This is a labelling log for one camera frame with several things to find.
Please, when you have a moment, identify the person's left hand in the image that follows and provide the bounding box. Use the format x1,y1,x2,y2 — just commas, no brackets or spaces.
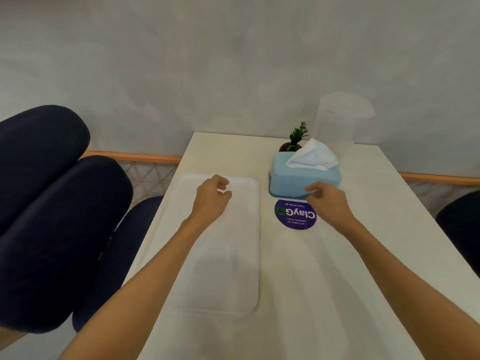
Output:
190,174,233,226

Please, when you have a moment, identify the light blue tissue box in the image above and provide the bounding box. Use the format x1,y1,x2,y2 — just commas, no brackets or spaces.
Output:
268,151,343,199

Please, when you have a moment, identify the person's right forearm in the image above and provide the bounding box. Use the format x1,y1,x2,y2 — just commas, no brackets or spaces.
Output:
342,217,480,360

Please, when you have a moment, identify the small green plant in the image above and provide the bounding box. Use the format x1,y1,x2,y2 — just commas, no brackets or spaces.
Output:
289,121,310,142

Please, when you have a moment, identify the round purple sticker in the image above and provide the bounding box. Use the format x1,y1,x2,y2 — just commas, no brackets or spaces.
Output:
275,199,317,231

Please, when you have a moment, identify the clear plastic pitcher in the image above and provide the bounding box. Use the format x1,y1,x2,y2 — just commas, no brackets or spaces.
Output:
314,91,376,147

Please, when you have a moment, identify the person's left forearm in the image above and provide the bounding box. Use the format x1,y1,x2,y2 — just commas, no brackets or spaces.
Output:
57,216,205,360

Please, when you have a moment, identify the white plastic tray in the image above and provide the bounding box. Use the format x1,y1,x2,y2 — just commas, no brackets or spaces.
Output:
148,173,260,315

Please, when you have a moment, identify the white tissue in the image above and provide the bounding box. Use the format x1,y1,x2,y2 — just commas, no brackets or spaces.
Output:
286,138,340,171

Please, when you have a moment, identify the dark blue padded chair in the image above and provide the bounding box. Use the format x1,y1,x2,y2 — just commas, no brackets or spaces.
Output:
0,105,166,334
435,190,480,279

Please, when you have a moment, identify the person's right hand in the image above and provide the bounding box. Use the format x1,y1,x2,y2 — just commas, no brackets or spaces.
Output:
304,181,358,231

